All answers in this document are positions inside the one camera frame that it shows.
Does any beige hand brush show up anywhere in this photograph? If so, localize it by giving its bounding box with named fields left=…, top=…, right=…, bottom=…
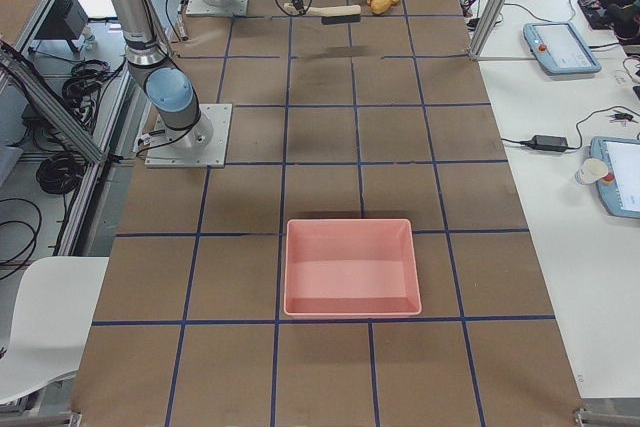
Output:
left=283, top=3, right=361, bottom=25

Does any orange bread roll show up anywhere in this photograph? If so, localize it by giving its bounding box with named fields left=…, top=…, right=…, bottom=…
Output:
left=369, top=0, right=393, bottom=15

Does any pink plastic bin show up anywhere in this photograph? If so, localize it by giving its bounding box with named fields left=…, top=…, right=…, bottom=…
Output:
left=283, top=219, right=422, bottom=319

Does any black box on floor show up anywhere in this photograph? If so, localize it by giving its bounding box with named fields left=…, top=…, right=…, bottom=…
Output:
left=35, top=0, right=88, bottom=41

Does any far teach pendant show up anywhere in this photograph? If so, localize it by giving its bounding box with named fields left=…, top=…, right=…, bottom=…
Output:
left=523, top=22, right=602, bottom=76

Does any teach pendant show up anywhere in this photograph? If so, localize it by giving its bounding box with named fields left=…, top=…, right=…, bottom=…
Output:
left=523, top=22, right=602, bottom=76
left=589, top=136, right=639, bottom=219

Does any black power adapter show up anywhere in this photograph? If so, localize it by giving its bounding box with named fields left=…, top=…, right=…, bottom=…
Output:
left=528, top=134, right=569, bottom=152

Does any paper cup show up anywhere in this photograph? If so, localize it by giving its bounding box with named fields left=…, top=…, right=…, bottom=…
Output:
left=574, top=157, right=609, bottom=185

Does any near teach pendant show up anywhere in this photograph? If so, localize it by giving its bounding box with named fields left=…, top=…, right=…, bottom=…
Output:
left=589, top=136, right=639, bottom=219

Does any white chair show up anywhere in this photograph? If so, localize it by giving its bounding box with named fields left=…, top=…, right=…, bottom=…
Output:
left=1, top=256, right=109, bottom=404

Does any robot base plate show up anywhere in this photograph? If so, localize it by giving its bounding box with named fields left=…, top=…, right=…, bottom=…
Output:
left=145, top=104, right=232, bottom=168
left=186, top=0, right=248, bottom=17

